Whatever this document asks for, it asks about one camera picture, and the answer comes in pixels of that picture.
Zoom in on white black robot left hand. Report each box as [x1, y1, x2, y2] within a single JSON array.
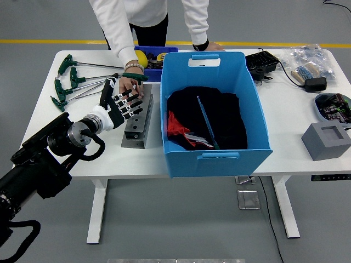
[[92, 72, 144, 132]]

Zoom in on person's left hand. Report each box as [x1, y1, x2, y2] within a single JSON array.
[[204, 41, 226, 52]]

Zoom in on person's right hand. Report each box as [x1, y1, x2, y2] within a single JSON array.
[[117, 76, 145, 100]]

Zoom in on large green T-handle hex wrench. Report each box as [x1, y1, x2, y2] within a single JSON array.
[[196, 96, 221, 151], [122, 72, 149, 83]]

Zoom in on silver metal tool stand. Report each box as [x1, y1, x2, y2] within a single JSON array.
[[121, 83, 154, 150]]

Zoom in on light blue folding box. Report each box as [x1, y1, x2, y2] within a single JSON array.
[[160, 51, 274, 179]]

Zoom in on black wristwatch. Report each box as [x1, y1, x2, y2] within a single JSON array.
[[193, 39, 210, 52]]

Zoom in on dark blue plastic bin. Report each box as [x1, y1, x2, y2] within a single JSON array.
[[134, 45, 179, 82]]

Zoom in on dark small parts pile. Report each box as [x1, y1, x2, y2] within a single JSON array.
[[146, 52, 165, 69]]

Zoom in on black plastic tray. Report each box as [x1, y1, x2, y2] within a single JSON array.
[[245, 51, 280, 75]]

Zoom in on red cloth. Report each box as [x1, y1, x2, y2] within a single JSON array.
[[167, 110, 193, 138]]

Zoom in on black cloth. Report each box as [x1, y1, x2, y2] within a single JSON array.
[[166, 86, 249, 151]]

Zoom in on person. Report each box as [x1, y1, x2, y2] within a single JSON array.
[[89, 0, 226, 99]]

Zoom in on white striped cloth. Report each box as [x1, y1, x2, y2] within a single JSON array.
[[185, 133, 214, 150]]

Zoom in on beige resistor strip bundle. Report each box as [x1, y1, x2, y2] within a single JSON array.
[[291, 62, 320, 85]]

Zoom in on clear plastic component bags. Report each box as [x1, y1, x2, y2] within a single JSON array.
[[281, 45, 337, 83]]

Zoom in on white table leg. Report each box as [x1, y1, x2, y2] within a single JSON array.
[[271, 176, 301, 239], [86, 179, 108, 244]]

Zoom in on black power adapter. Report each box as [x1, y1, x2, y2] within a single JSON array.
[[304, 77, 328, 93]]

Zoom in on pale blue dish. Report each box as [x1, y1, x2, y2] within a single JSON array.
[[314, 93, 351, 125]]

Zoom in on electronic components pile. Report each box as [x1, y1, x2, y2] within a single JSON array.
[[316, 94, 351, 123]]

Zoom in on small silver floor plate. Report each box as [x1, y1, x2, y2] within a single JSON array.
[[235, 176, 256, 185]]

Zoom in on grey block with square recess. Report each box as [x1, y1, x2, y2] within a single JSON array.
[[301, 122, 351, 162]]

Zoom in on square silver floor plate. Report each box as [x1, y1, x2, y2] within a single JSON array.
[[237, 190, 261, 210]]

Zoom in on black table control panel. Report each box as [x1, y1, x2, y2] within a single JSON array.
[[311, 174, 351, 182]]

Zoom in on beaded bracelet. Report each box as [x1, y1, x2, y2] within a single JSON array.
[[124, 62, 145, 73]]

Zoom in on black adapter cable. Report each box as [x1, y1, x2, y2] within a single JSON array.
[[277, 60, 307, 89]]

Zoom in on thin black looped cable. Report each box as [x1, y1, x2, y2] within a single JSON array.
[[322, 0, 351, 13]]

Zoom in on black floor cable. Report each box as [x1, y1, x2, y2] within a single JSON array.
[[257, 176, 285, 263]]

